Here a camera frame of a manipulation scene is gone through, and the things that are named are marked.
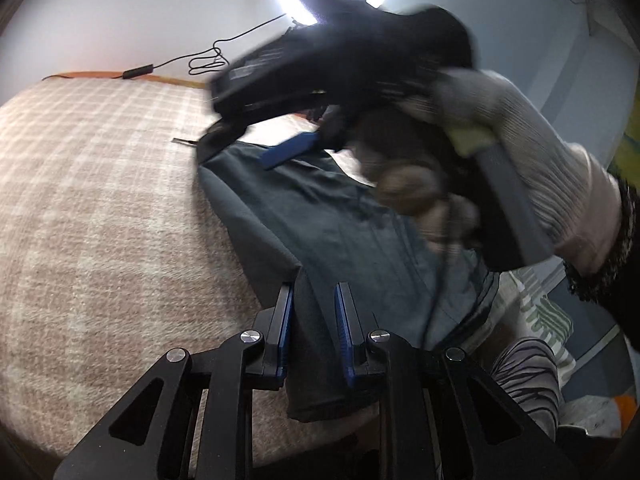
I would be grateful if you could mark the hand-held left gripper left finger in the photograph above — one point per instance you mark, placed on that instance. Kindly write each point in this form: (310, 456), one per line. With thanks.
(280, 325)

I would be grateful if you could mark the person's right hand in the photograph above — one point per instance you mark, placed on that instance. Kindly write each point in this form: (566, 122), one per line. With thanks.
(560, 175)

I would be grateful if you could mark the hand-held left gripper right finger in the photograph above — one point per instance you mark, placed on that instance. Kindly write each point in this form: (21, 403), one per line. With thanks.
(345, 340)

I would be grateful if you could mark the white cushion with green pattern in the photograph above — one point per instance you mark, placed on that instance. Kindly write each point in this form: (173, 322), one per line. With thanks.
(545, 320)

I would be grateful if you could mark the person's right forearm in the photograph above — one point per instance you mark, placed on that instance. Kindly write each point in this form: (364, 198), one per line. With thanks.
(625, 285)

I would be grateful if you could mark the orange bed sheet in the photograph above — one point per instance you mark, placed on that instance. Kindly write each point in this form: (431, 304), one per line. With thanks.
(90, 74)

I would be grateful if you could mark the person's striped trouser leg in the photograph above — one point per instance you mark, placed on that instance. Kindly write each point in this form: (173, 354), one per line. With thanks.
(525, 375)

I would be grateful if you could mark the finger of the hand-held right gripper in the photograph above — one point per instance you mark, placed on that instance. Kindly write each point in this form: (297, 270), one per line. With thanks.
(290, 151)

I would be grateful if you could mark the beige checked bed blanket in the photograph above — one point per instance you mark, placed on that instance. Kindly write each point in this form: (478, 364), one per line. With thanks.
(100, 210)

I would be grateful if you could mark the dark grey pants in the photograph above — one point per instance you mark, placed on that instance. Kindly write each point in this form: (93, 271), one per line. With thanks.
(320, 240)

